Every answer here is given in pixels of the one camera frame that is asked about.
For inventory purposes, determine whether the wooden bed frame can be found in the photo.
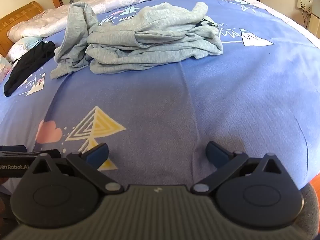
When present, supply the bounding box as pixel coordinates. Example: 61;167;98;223
309;176;320;198

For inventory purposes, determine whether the black garment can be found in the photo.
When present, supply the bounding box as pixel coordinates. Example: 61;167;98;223
3;41;57;97

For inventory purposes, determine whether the beige knit sweater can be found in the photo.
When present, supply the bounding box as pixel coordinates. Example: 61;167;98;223
51;2;224;80

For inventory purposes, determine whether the wooden headboard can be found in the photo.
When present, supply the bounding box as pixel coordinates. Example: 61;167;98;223
0;1;45;57

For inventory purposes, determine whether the floral pillow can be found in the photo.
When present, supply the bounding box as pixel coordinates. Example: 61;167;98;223
0;36;45;80

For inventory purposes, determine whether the blue printed bed sheet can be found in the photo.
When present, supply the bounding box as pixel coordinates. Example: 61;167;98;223
0;0;320;195

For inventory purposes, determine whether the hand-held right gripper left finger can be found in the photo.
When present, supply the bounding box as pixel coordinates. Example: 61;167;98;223
30;142;124;194

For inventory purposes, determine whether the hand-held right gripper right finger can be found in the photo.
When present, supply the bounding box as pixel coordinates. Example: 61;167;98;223
192;141;284;194

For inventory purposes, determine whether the white vented wall box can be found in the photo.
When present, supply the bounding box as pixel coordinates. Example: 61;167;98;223
297;0;314;13

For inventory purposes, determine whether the black cable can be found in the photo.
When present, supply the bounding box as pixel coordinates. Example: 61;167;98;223
301;7;311;28

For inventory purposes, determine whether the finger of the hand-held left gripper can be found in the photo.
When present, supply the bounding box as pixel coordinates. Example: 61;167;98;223
26;149;61;159

